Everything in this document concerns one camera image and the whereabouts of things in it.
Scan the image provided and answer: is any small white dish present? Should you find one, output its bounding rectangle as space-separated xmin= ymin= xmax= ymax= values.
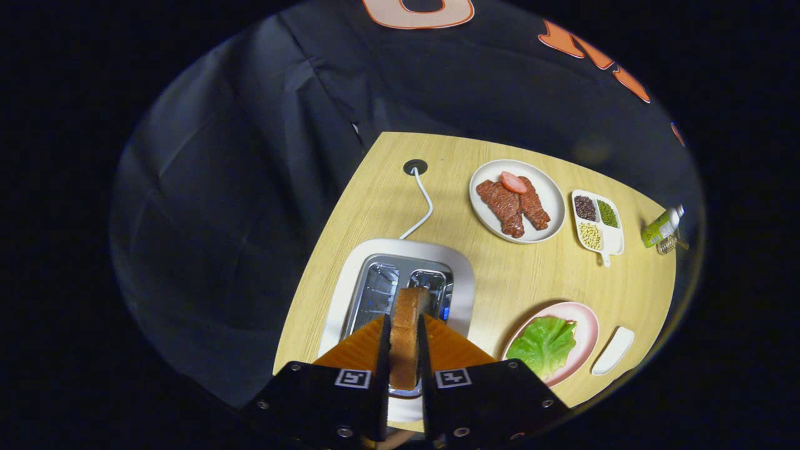
xmin=591 ymin=326 xmax=636 ymax=376

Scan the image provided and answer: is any long brown meat piece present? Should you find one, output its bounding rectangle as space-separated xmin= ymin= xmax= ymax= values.
xmin=476 ymin=180 xmax=526 ymax=239

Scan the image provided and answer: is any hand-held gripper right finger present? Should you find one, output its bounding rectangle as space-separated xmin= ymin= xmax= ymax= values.
xmin=417 ymin=314 xmax=573 ymax=450

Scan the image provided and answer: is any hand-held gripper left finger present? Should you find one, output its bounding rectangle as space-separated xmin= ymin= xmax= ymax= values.
xmin=241 ymin=314 xmax=391 ymax=450

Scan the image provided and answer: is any metal wire basket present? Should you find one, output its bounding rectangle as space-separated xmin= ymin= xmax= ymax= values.
xmin=656 ymin=234 xmax=689 ymax=256

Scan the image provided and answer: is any white toaster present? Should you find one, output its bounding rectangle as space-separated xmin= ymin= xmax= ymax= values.
xmin=317 ymin=238 xmax=476 ymax=423

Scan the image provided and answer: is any black backdrop cloth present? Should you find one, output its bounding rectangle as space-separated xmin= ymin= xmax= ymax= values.
xmin=109 ymin=0 xmax=704 ymax=410

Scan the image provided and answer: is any pink plate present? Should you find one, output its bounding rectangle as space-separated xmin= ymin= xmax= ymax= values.
xmin=501 ymin=301 xmax=600 ymax=388

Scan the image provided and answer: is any white divided dish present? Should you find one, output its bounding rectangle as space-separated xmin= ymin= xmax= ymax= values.
xmin=571 ymin=189 xmax=626 ymax=268

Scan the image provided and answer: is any white toaster cable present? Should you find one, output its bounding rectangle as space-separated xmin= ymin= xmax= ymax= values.
xmin=399 ymin=167 xmax=434 ymax=240

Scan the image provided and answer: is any green label metal bottle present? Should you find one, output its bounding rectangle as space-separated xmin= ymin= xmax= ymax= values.
xmin=641 ymin=204 xmax=685 ymax=249

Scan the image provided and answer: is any round white plate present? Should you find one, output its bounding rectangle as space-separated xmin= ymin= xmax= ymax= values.
xmin=469 ymin=159 xmax=567 ymax=244

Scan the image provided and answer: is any toasted bread slice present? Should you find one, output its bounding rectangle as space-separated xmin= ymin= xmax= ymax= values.
xmin=389 ymin=287 xmax=432 ymax=391

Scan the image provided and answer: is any pile of yellow soybeans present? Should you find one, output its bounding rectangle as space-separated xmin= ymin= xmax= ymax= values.
xmin=578 ymin=222 xmax=604 ymax=251

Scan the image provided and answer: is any short brown meat piece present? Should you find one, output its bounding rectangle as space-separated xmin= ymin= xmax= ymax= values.
xmin=517 ymin=176 xmax=552 ymax=231

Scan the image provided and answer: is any green lettuce leaf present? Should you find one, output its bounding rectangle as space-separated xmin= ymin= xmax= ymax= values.
xmin=506 ymin=316 xmax=578 ymax=382

